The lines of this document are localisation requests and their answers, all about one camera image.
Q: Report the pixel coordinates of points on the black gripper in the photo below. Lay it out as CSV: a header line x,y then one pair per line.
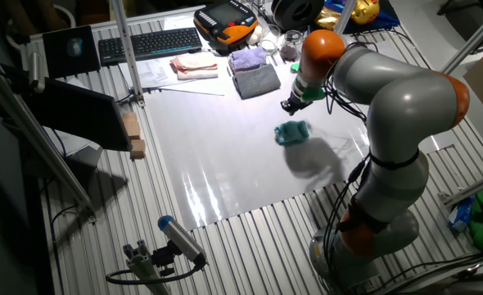
x,y
296,102

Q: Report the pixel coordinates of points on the teal microfibre cloth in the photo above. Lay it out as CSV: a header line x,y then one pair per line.
x,y
292,132

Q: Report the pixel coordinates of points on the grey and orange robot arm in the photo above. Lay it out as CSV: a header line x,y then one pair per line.
x,y
405,110

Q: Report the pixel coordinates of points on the grey folded cloth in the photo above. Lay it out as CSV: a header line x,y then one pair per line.
x,y
257,82

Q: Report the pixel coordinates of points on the purple folded cloth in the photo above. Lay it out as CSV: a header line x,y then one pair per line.
x,y
247,59

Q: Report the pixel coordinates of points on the pink folded cloth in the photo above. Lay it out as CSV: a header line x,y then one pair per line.
x,y
194,60
196,75

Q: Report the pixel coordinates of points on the blue cloth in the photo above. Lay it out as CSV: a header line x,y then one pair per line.
x,y
389,20

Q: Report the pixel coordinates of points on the glass jar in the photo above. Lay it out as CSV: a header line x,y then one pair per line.
x,y
290,47

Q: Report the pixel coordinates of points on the clear glass cup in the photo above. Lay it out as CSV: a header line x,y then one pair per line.
x,y
271,41

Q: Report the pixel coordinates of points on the white egg-shaped object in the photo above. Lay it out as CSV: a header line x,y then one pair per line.
x,y
254,36

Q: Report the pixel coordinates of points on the glossy white table sheet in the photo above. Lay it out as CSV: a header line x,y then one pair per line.
x,y
225,164

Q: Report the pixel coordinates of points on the black filament spool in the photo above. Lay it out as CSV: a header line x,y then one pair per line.
x,y
296,14

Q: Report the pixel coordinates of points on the gold foil bag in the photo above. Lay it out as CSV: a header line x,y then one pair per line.
x,y
327,18

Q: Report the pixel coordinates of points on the black and orange teach pendant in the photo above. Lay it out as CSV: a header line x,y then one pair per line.
x,y
225,20

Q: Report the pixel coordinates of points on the golden piggy bank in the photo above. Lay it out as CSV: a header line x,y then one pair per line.
x,y
364,12

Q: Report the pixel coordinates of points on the white printed paper sheet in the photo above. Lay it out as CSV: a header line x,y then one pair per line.
x,y
151,73

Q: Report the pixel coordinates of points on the black computer keyboard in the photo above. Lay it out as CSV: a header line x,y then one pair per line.
x,y
151,45

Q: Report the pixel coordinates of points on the wooden block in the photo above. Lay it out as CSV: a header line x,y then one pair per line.
x,y
138,148
132,127

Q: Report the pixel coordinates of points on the blue tissue pack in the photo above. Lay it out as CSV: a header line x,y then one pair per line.
x,y
461,213

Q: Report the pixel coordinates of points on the black monitor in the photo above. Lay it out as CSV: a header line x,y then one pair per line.
x,y
82,114

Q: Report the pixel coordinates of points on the grey computer mouse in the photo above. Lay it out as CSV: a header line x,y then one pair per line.
x,y
74,47

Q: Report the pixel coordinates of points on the black mouse pad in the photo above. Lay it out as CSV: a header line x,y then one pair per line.
x,y
57,63

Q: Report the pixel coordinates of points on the green printed wrist mount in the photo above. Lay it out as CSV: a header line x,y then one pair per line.
x,y
313,94

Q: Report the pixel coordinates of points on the aluminium frame post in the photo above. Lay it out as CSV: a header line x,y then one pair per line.
x,y
346,14
127,49

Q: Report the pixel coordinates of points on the silver camera with blue cap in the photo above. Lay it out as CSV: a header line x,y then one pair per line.
x,y
182,239

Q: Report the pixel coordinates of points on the black camera bracket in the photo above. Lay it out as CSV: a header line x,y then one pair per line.
x,y
163,256

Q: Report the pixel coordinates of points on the aluminium frame bar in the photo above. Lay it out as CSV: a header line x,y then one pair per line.
x,y
475,186
475,39

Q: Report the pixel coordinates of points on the aluminium extrusion camera stand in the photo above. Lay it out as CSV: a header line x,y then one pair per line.
x,y
143,266

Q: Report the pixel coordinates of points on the slanted aluminium frame beam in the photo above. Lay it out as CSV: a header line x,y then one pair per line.
x,y
41,143

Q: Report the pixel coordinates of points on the silver bar-shaped camera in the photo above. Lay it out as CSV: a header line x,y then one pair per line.
x,y
37,71

